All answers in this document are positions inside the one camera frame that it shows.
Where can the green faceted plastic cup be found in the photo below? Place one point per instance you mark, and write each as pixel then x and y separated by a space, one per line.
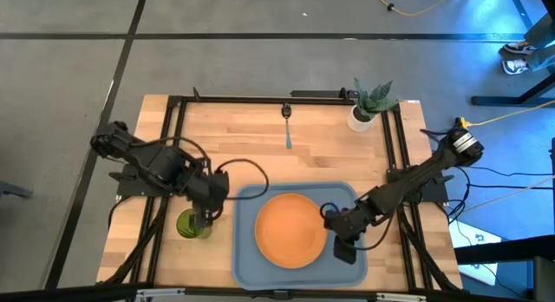
pixel 184 227

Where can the orange round plate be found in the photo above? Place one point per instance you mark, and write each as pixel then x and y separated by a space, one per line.
pixel 290 230

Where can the person's white black shoe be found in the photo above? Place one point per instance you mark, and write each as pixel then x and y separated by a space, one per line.
pixel 515 66
pixel 519 47

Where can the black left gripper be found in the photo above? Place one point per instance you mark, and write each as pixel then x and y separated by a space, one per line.
pixel 212 189

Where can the white printed floor sheet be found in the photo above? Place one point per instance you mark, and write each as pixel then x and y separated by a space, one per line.
pixel 472 245

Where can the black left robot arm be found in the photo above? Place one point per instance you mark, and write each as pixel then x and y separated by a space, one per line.
pixel 152 163

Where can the green plant in white pot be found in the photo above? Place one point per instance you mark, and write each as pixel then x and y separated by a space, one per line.
pixel 360 122

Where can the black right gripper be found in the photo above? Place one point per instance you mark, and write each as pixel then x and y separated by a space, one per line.
pixel 347 224

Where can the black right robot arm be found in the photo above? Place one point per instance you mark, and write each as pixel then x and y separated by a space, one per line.
pixel 412 180

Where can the person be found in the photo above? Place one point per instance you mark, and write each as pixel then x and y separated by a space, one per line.
pixel 542 37

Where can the blue plastic tray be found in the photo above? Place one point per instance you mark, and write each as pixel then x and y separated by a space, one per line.
pixel 251 267

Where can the black aluminium table frame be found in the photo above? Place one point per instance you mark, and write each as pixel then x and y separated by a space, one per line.
pixel 260 100

